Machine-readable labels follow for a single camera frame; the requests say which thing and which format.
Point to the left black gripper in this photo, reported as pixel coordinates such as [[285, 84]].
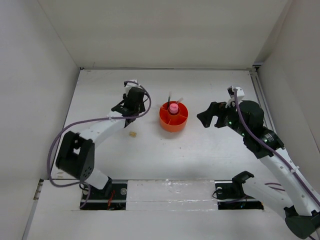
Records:
[[141, 109]]

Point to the orange round compartment container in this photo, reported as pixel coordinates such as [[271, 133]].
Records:
[[173, 123]]

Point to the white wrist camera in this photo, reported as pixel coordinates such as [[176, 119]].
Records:
[[130, 84], [235, 92]]

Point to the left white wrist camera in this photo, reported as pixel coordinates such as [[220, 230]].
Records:
[[130, 84]]

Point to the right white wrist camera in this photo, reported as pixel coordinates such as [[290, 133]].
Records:
[[235, 92]]

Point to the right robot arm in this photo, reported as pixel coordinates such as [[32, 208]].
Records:
[[299, 206]]

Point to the aluminium frame rail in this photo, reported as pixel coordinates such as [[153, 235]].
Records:
[[262, 101]]

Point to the green gel pen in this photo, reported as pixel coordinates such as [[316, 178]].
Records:
[[169, 98]]

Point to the pink glue bottle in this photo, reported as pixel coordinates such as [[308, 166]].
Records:
[[173, 108]]

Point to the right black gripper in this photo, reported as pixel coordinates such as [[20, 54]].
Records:
[[215, 108]]

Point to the small yellow eraser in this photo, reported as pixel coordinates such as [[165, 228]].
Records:
[[132, 134]]

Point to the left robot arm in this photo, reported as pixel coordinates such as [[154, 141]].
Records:
[[76, 155]]

